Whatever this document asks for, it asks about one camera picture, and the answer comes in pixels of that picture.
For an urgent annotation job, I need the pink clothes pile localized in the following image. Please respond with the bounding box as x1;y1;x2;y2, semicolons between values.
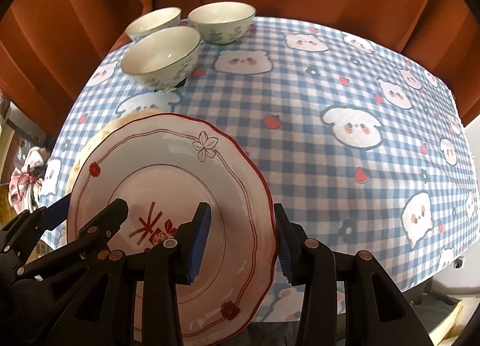
8;147;50;214

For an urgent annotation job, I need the orange curtain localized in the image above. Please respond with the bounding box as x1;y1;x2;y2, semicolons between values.
1;0;479;135

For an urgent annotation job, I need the white green pattern bowl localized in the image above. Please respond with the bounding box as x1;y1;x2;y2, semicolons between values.
188;2;256;45

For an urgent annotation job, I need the large yellow floral plate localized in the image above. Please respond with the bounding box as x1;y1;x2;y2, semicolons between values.
65;108;160;194

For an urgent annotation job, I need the green leaf bowl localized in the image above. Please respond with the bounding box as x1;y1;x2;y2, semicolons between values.
120;26;202;92

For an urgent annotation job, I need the blue checkered bear tablecloth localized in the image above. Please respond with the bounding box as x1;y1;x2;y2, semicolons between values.
40;17;479;322

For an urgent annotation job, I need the red trimmed white plate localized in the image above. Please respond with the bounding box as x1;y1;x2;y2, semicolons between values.
67;113;277;345

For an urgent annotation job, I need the blue floral bowl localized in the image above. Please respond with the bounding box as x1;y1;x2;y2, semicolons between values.
124;7;182;41

